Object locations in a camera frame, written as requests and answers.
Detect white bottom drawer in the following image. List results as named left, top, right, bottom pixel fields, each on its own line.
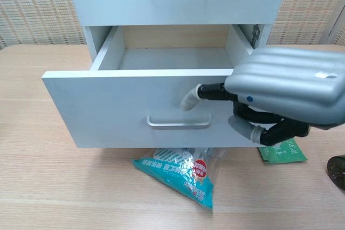
left=41, top=24, right=271, bottom=150

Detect grey window frame post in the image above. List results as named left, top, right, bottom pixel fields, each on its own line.
left=321, top=3, right=345, bottom=45

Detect green tea sachet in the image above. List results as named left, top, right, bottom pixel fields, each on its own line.
left=257, top=136, right=309, bottom=165

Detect silver bottom drawer handle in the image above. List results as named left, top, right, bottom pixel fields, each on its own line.
left=146, top=114, right=212, bottom=130

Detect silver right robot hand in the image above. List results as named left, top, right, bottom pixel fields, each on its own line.
left=180, top=47, right=345, bottom=146

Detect woven bamboo wall screen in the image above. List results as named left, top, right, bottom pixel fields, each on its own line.
left=0, top=0, right=345, bottom=51

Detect teal snack packet bag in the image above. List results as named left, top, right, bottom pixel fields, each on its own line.
left=130, top=147, right=226, bottom=210

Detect dark brown glossy object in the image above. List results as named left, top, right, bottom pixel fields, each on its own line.
left=326, top=154, right=345, bottom=193

